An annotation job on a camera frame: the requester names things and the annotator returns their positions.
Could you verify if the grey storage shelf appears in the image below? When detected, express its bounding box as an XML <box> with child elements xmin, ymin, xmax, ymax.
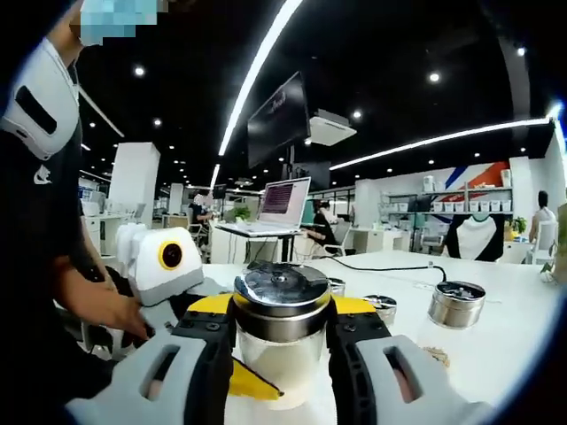
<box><xmin>383</xmin><ymin>185</ymin><xmax>515</xmax><ymax>222</ymax></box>

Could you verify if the person's left hand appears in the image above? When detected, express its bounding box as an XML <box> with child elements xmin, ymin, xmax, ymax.
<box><xmin>95</xmin><ymin>290</ymin><xmax>154</xmax><ymax>342</ymax></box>

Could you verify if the grey office chair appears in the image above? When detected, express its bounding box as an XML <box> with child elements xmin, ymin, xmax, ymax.
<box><xmin>327</xmin><ymin>220</ymin><xmax>358</xmax><ymax>257</ymax></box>

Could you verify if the person in black shirt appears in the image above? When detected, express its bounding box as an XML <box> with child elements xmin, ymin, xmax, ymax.
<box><xmin>0</xmin><ymin>57</ymin><xmax>112</xmax><ymax>399</ymax></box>

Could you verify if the white mesh chair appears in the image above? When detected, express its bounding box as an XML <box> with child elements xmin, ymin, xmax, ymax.
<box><xmin>529</xmin><ymin>220</ymin><xmax>560</xmax><ymax>266</ymax></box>

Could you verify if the white standing desk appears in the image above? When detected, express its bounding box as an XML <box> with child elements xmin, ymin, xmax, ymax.
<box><xmin>214</xmin><ymin>220</ymin><xmax>307</xmax><ymax>263</ymax></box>

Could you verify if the short beige-grain seasoning bottle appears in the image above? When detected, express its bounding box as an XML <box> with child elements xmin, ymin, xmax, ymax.
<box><xmin>361</xmin><ymin>294</ymin><xmax>399</xmax><ymax>322</ymax></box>

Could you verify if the straight ceiling light strip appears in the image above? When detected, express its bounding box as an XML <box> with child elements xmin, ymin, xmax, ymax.
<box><xmin>218</xmin><ymin>0</ymin><xmax>305</xmax><ymax>157</ymax></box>

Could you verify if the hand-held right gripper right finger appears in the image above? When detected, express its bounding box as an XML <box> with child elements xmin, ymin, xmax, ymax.
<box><xmin>325</xmin><ymin>296</ymin><xmax>493</xmax><ymax>425</ymax></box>

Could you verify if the black table cable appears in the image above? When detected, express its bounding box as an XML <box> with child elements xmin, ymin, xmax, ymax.
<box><xmin>327</xmin><ymin>255</ymin><xmax>449</xmax><ymax>284</ymax></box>

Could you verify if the teal partition panel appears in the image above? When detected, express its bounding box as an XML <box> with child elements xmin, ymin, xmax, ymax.
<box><xmin>300</xmin><ymin>194</ymin><xmax>316</xmax><ymax>228</ymax></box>

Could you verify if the white laptop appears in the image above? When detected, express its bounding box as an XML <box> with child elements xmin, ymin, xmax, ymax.
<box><xmin>228</xmin><ymin>175</ymin><xmax>313</xmax><ymax>236</ymax></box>

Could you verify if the black hanging monitor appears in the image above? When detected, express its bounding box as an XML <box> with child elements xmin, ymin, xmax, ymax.
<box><xmin>246</xmin><ymin>70</ymin><xmax>311</xmax><ymax>169</ymax></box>

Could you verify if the curved ceiling light strip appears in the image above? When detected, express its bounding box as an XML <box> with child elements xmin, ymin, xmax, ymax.
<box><xmin>330</xmin><ymin>117</ymin><xmax>550</xmax><ymax>172</ymax></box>

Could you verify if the white black raglan shirt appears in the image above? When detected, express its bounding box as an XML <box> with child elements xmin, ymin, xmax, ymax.
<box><xmin>444</xmin><ymin>212</ymin><xmax>507</xmax><ymax>262</ymax></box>

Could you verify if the tall white-grain seasoning bottle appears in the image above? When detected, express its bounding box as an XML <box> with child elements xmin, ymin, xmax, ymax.
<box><xmin>232</xmin><ymin>260</ymin><xmax>333</xmax><ymax>411</ymax></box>

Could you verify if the tall brown-grain seasoning bottle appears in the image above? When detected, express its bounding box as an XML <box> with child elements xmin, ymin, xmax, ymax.
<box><xmin>416</xmin><ymin>279</ymin><xmax>487</xmax><ymax>368</ymax></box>

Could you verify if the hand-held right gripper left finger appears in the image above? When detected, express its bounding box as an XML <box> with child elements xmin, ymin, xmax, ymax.
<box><xmin>66</xmin><ymin>294</ymin><xmax>236</xmax><ymax>425</ymax></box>

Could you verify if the ceiling air conditioner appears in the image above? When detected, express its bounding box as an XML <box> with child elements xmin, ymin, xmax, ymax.
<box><xmin>307</xmin><ymin>109</ymin><xmax>358</xmax><ymax>147</ymax></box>

